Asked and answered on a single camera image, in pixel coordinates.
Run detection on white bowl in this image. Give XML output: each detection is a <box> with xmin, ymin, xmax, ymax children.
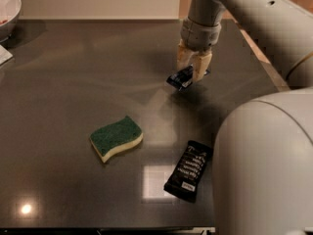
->
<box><xmin>0</xmin><ymin>0</ymin><xmax>22</xmax><ymax>42</ymax></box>

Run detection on green and yellow sponge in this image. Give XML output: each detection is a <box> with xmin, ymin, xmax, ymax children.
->
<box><xmin>90</xmin><ymin>116</ymin><xmax>143</xmax><ymax>163</ymax></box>

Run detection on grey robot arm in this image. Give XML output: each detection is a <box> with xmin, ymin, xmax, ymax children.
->
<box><xmin>177</xmin><ymin>0</ymin><xmax>313</xmax><ymax>235</ymax></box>

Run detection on blue rxbar blueberry wrapper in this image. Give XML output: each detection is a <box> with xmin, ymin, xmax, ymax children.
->
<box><xmin>166</xmin><ymin>65</ymin><xmax>210</xmax><ymax>92</ymax></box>

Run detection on white paper sheet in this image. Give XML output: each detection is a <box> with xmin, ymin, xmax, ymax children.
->
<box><xmin>0</xmin><ymin>45</ymin><xmax>13</xmax><ymax>66</ymax></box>

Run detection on black rxbar chocolate wrapper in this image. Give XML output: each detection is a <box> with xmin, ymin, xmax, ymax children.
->
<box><xmin>163</xmin><ymin>140</ymin><xmax>213</xmax><ymax>203</ymax></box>

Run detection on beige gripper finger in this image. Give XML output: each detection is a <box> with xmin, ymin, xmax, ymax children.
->
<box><xmin>177</xmin><ymin>40</ymin><xmax>195</xmax><ymax>71</ymax></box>
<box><xmin>193</xmin><ymin>50</ymin><xmax>212</xmax><ymax>82</ymax></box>

